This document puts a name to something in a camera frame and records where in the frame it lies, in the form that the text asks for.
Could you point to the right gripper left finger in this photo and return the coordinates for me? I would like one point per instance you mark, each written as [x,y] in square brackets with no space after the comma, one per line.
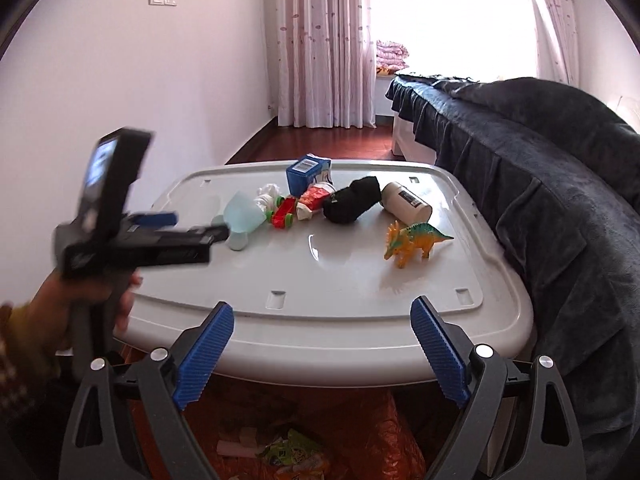
[101,441]

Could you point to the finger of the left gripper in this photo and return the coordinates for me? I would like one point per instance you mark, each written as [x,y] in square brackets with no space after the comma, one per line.
[154,219]

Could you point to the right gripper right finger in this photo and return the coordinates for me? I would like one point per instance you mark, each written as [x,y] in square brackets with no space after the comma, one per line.
[516,420]

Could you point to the light blue plastic cup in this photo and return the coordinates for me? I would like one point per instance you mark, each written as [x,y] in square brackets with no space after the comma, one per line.
[243,216]

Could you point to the white tissue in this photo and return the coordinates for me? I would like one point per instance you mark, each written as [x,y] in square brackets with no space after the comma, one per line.
[267,196]

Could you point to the blue milk carton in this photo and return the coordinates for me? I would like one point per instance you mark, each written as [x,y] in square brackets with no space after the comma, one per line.
[308,170]

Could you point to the red white wrapper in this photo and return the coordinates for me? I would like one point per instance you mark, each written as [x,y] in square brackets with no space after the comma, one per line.
[310,202]

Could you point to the black sock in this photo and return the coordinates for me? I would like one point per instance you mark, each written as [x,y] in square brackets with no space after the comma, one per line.
[346,205]

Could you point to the orange toy dinosaur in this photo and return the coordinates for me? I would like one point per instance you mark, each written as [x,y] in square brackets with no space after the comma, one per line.
[402,243]

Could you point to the white cylindrical bottle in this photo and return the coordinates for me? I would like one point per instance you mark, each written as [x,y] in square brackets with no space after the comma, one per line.
[404,205]

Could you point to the green snack wrapper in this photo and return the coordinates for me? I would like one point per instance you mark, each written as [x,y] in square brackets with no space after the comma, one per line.
[294,453]

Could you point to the orange trash bag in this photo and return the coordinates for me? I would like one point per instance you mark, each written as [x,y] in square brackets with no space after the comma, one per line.
[360,431]

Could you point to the person's left hand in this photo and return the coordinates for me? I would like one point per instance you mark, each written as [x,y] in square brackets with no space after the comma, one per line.
[47,316]

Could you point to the person's left sleeve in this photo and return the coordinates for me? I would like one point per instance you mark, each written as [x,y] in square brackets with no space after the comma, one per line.
[33,402]

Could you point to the red green toy car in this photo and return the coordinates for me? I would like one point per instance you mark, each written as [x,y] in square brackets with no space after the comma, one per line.
[283,214]

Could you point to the white plastic storage box lid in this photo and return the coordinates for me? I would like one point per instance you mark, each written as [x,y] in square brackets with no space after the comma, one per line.
[318,305]

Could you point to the pink patterned curtain left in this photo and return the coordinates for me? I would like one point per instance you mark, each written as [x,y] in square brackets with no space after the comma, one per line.
[326,63]

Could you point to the folded pink quilt stack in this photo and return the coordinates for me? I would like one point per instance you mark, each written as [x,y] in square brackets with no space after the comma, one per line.
[390,58]

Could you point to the pink curtain right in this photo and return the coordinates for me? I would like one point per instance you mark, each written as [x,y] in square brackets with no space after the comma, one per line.
[558,20]

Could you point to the white bed frame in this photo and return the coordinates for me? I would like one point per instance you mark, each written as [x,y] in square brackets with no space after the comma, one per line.
[404,143]

